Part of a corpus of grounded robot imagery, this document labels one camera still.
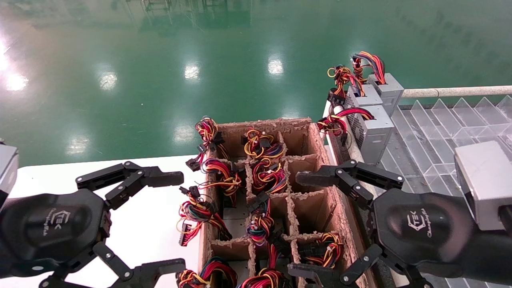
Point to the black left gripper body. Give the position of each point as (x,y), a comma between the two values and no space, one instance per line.
(48,232)

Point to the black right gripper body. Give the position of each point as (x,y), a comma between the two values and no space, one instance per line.
(424,230)

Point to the brown cardboard divider box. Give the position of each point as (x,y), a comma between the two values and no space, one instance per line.
(308,216)

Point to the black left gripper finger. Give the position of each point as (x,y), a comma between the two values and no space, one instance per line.
(136,176)
(156,274)

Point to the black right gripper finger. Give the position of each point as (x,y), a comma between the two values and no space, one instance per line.
(324,177)
(316,275)

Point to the clear plastic divider tray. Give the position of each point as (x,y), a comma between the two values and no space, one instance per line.
(432,136)

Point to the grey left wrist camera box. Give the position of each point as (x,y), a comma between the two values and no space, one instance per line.
(7,168)

